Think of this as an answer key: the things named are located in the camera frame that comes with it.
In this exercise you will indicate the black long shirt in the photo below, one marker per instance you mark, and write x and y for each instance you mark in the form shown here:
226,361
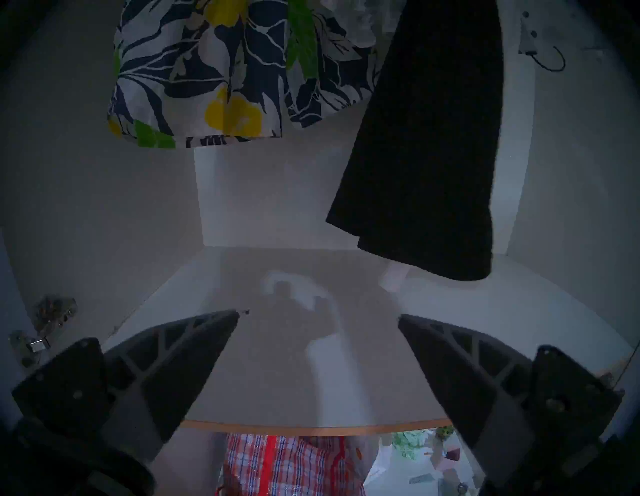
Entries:
430,150

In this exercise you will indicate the small green plant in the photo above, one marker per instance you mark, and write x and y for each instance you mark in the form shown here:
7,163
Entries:
445,433

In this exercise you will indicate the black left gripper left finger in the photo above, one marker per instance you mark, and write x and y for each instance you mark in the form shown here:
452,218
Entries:
170,370

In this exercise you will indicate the white wardrobe shelf board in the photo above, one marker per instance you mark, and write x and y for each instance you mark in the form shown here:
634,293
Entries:
280,360

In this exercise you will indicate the red plaid woven bag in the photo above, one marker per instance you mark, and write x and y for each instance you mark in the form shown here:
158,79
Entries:
295,467

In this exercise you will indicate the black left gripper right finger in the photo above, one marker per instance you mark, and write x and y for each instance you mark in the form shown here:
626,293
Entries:
465,375

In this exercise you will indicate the white wardrobe cabinet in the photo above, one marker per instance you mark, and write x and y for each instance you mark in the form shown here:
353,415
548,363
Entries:
100,200

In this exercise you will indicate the metal door hinge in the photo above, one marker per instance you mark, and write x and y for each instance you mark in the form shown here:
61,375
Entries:
45,320

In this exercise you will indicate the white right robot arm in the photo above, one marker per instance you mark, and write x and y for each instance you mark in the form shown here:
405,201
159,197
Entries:
527,42

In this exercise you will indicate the pink cup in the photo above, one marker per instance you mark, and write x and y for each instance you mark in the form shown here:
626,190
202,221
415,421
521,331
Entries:
452,457

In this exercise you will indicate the floral leaf print skirt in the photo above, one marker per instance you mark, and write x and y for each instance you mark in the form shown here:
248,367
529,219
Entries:
200,75

